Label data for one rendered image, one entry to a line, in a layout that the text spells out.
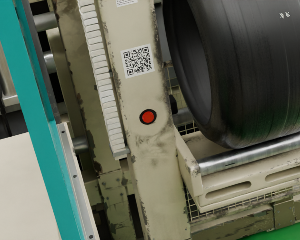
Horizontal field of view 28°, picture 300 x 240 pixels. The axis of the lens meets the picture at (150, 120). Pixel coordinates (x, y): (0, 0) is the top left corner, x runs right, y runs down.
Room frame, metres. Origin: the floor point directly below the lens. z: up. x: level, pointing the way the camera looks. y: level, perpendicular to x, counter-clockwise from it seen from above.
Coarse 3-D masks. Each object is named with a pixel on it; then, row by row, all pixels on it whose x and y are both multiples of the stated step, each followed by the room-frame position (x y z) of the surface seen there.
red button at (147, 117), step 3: (147, 111) 1.33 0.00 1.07; (144, 114) 1.33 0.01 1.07; (147, 114) 1.32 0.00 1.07; (150, 114) 1.33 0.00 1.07; (144, 117) 1.32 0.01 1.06; (147, 117) 1.32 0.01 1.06; (150, 117) 1.33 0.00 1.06; (153, 117) 1.33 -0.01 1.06; (144, 120) 1.32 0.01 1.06; (147, 120) 1.32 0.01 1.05; (150, 120) 1.33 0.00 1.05
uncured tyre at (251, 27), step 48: (192, 0) 1.32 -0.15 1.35; (240, 0) 1.25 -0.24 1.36; (288, 0) 1.25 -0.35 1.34; (192, 48) 1.69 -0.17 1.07; (240, 48) 1.19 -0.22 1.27; (288, 48) 1.20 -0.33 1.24; (192, 96) 1.52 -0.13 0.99; (240, 96) 1.18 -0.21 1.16; (288, 96) 1.19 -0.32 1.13; (240, 144) 1.25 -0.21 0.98
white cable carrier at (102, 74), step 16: (80, 0) 1.32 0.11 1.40; (80, 16) 1.37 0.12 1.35; (96, 32) 1.33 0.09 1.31; (96, 48) 1.32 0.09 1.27; (96, 64) 1.32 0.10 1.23; (96, 80) 1.34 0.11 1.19; (112, 96) 1.33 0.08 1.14; (112, 112) 1.33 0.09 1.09; (112, 128) 1.32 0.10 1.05; (112, 144) 1.32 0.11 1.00
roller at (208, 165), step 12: (264, 144) 1.31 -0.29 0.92; (276, 144) 1.31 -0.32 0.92; (288, 144) 1.31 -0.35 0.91; (216, 156) 1.30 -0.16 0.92; (228, 156) 1.29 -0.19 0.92; (240, 156) 1.29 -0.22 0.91; (252, 156) 1.29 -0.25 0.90; (264, 156) 1.30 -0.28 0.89; (204, 168) 1.27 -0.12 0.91; (216, 168) 1.28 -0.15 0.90; (228, 168) 1.29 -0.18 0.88
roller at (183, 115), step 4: (184, 108) 1.58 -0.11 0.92; (180, 112) 1.56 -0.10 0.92; (184, 112) 1.56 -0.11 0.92; (188, 112) 1.56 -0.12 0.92; (172, 116) 1.55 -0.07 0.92; (176, 116) 1.55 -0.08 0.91; (180, 116) 1.55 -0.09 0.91; (184, 116) 1.55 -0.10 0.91; (188, 116) 1.56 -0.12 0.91; (176, 120) 1.55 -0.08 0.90; (180, 120) 1.55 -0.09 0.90; (184, 120) 1.55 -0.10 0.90; (188, 120) 1.56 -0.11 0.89; (192, 120) 1.56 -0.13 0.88; (176, 124) 1.55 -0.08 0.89
